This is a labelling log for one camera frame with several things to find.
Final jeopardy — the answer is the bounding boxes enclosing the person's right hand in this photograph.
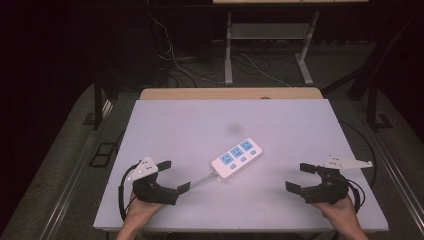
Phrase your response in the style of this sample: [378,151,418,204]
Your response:
[312,195,360,232]

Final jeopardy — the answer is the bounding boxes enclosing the white power strip blue sockets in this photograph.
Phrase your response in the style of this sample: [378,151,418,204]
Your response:
[210,137,263,181]

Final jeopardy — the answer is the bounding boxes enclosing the grey metal desk frame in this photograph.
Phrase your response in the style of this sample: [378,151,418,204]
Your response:
[224,11,321,86]

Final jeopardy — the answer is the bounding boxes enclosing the black metal stand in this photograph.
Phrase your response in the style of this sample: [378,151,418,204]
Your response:
[81,71,116,131]
[366,79,395,132]

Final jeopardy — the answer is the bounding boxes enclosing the wooden table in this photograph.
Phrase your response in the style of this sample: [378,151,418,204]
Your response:
[139,87,324,101]

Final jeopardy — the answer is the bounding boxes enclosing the person's left hand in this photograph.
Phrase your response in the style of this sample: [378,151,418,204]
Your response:
[123,195,166,229]

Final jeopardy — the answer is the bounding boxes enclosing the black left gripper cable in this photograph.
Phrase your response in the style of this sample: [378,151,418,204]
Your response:
[117,162,142,222]

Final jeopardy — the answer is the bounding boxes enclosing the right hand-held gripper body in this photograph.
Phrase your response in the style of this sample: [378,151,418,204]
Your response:
[301,154,374,205]

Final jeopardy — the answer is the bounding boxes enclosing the white floor cable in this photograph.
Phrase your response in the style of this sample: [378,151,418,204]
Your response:
[147,12,228,86]

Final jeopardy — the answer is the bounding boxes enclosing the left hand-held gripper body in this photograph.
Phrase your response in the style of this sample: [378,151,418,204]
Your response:
[126,154,180,206]

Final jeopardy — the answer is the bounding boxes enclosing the black floor frame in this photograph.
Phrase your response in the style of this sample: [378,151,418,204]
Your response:
[88,142,117,168]

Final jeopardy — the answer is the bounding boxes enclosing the aluminium floor rail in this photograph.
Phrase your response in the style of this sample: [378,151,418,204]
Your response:
[38,98,116,240]
[369,128,424,236]

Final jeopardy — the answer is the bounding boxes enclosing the white power strip cable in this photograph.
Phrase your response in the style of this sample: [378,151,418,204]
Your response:
[189,171,222,188]

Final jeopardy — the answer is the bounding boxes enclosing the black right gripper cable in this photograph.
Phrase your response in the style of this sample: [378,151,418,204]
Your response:
[338,119,378,214]

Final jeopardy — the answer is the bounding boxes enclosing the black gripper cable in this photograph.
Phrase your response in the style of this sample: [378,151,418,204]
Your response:
[338,119,378,214]
[117,162,142,222]

